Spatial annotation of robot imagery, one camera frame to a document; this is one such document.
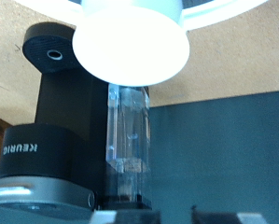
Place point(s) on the clear water reservoir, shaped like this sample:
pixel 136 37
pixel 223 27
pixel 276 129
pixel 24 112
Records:
pixel 128 130

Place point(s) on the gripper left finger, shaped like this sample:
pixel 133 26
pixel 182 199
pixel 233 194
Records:
pixel 129 217

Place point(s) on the white two-tier turntable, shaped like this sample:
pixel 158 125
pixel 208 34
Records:
pixel 226 14

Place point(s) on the black Keurig coffee machine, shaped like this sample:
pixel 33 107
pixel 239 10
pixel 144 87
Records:
pixel 61 102

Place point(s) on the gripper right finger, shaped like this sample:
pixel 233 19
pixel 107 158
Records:
pixel 226 218

